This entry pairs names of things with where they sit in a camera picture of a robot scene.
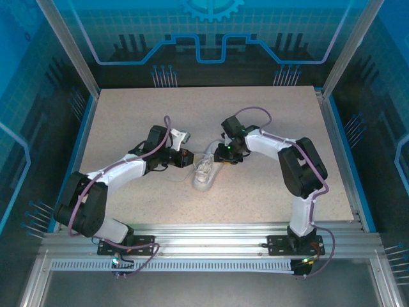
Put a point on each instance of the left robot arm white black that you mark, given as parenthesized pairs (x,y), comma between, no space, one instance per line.
(83,204)

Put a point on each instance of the grey metal panel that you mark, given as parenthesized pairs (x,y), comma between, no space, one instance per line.
(207,291)

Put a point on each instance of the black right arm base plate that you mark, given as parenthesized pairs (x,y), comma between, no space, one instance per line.
(278,244)

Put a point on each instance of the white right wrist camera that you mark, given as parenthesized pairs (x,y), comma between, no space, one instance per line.
(226,139)

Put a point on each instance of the aluminium mounting rail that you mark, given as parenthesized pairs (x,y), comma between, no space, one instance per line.
(207,238)

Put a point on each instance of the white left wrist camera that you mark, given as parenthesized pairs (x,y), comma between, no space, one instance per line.
(179,137)

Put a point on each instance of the white sneaker shoe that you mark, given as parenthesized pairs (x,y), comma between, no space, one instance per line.
(204,185)

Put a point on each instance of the aluminium side rail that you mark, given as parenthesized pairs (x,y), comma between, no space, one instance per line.
(326,108)

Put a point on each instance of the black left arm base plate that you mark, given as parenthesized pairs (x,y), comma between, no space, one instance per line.
(143,244)

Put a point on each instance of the aluminium frame post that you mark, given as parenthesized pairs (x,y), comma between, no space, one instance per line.
(70,48)
(351,48)

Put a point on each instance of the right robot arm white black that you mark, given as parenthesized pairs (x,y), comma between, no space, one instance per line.
(303,169)

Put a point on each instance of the blue table edge trim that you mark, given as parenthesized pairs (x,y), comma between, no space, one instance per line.
(346,150)
(75,153)

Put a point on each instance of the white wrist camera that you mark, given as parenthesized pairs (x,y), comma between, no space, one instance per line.
(226,139)
(179,137)

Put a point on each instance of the white shoelace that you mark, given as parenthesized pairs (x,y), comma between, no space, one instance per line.
(203,168)

